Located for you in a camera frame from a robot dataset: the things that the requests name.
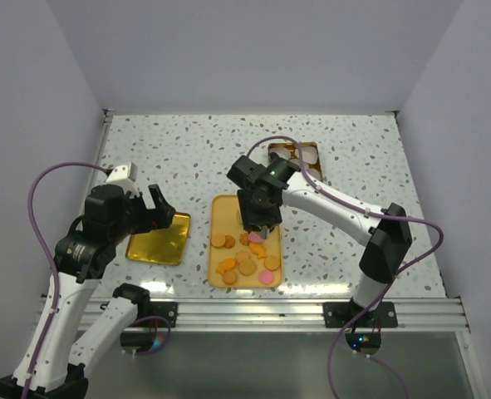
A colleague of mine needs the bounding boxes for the gold tin lid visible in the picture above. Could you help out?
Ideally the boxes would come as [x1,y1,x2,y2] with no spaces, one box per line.
[125,213,191,266]

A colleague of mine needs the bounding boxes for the steel serving tongs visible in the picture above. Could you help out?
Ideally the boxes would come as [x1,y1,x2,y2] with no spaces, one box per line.
[237,211,270,239]

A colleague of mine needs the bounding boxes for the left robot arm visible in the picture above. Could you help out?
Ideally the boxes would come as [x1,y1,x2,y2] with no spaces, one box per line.
[0,184,175,398]

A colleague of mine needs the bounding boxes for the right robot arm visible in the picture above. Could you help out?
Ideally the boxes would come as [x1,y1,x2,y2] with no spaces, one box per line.
[227,155,413,327]

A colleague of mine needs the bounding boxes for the white paper cup top-left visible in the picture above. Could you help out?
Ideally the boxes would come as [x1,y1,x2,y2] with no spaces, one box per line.
[268,146,292,161]

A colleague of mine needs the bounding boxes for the green cookie tin box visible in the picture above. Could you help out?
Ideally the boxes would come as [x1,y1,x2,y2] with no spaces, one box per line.
[268,142,323,181]

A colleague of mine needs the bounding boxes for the pink round cookie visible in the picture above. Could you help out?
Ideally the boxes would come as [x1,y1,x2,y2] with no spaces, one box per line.
[248,232,263,244]
[258,269,275,285]

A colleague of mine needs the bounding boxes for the white paper cup bottom-right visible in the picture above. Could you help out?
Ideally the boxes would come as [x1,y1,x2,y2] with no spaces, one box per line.
[306,168,322,180]

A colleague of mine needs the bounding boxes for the white paper cup top-right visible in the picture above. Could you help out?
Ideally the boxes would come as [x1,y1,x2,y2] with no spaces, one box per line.
[294,145,318,165]

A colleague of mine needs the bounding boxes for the orange fish cookie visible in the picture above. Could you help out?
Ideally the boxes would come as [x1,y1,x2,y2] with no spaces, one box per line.
[249,243,268,259]
[216,259,237,275]

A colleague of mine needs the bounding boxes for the brown round biscuit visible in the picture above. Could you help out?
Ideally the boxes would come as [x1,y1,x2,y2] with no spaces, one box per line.
[223,235,235,249]

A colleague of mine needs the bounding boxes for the round dotted biscuit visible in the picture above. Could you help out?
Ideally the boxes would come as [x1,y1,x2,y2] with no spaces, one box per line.
[210,234,226,248]

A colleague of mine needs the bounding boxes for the flower shaped cookie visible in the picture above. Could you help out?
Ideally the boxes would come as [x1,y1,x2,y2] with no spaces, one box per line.
[236,250,250,264]

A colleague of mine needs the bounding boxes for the right dotted biscuit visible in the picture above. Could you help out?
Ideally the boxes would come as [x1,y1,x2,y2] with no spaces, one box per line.
[263,255,281,271]

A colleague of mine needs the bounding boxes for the yellow plastic tray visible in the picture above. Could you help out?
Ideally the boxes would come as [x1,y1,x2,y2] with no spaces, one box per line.
[208,195,283,288]

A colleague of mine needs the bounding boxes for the large dotted biscuit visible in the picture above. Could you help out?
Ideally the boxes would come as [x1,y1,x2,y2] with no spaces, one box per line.
[238,259,257,276]

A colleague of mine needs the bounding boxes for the round tan biscuit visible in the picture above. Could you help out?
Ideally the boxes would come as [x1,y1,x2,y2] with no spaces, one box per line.
[223,270,238,285]

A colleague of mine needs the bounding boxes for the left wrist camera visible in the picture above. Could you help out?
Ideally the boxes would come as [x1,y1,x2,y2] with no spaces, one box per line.
[106,162,138,184]

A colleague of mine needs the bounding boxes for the aluminium frame rail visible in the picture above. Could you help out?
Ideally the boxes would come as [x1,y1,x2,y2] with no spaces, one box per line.
[37,297,466,333]

